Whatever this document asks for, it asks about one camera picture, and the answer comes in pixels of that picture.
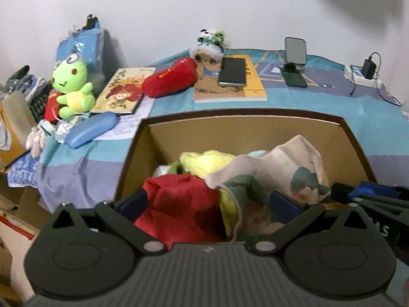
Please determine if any phone stand with mirror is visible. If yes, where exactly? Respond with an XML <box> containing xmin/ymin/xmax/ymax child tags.
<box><xmin>280</xmin><ymin>37</ymin><xmax>308</xmax><ymax>88</ymax></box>

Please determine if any yellow tissue box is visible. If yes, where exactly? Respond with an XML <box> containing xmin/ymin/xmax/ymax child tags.
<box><xmin>0</xmin><ymin>92</ymin><xmax>36</xmax><ymax>169</ymax></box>

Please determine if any black charger cable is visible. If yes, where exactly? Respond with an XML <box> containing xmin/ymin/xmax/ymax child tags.
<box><xmin>347</xmin><ymin>51</ymin><xmax>404</xmax><ymax>107</ymax></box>

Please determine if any beige patterned cloth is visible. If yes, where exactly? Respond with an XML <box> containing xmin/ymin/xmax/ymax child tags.
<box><xmin>204</xmin><ymin>135</ymin><xmax>331</xmax><ymax>242</ymax></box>

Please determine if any green frog plush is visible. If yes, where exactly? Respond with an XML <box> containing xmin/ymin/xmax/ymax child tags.
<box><xmin>52</xmin><ymin>53</ymin><xmax>96</xmax><ymax>118</ymax></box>

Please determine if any yellow towel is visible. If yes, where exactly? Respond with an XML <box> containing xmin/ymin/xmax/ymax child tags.
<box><xmin>179</xmin><ymin>150</ymin><xmax>238</xmax><ymax>239</ymax></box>

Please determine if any brown cardboard box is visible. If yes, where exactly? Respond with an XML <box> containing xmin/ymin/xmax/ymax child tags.
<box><xmin>114</xmin><ymin>108</ymin><xmax>377</xmax><ymax>200</ymax></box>

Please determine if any black smartphone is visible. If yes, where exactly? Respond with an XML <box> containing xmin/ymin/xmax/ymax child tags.
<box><xmin>218</xmin><ymin>57</ymin><xmax>246</xmax><ymax>87</ymax></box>

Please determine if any illustrated children book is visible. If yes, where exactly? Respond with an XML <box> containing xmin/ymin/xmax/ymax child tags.
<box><xmin>91</xmin><ymin>67</ymin><xmax>155</xmax><ymax>114</ymax></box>

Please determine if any black charger adapter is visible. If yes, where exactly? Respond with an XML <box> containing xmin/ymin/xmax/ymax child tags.
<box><xmin>361</xmin><ymin>56</ymin><xmax>377</xmax><ymax>80</ymax></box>

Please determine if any green knitted cloth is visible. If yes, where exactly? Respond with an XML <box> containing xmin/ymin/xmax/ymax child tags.
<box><xmin>167</xmin><ymin>161</ymin><xmax>189</xmax><ymax>175</ymax></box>

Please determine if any white power strip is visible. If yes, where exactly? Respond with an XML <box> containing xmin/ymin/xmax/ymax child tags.
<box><xmin>344</xmin><ymin>65</ymin><xmax>383</xmax><ymax>88</ymax></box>

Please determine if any blue glasses case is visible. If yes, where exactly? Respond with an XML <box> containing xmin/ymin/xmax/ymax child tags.
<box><xmin>64</xmin><ymin>112</ymin><xmax>119</xmax><ymax>149</ymax></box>

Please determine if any red chili plush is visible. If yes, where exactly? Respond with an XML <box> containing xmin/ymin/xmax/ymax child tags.
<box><xmin>141</xmin><ymin>58</ymin><xmax>197</xmax><ymax>98</ymax></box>

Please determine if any white fluffy plush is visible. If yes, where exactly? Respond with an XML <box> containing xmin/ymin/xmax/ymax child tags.
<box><xmin>151</xmin><ymin>165</ymin><xmax>173</xmax><ymax>178</ymax></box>

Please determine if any blue packaged bag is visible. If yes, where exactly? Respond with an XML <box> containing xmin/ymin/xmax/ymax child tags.
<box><xmin>56</xmin><ymin>14</ymin><xmax>106</xmax><ymax>97</ymax></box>

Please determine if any blue striped bed blanket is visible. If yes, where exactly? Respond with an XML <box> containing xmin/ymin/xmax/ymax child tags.
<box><xmin>7</xmin><ymin>50</ymin><xmax>408</xmax><ymax>211</ymax></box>

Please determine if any yellow book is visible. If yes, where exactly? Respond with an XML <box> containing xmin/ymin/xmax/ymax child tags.
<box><xmin>194</xmin><ymin>55</ymin><xmax>268</xmax><ymax>103</ymax></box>

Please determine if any red soft cloth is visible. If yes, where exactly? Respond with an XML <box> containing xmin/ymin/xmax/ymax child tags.
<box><xmin>134</xmin><ymin>174</ymin><xmax>226</xmax><ymax>249</ymax></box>

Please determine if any small panda plush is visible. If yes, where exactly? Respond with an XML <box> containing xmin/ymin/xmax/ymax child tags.
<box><xmin>189</xmin><ymin>29</ymin><xmax>225</xmax><ymax>63</ymax></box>

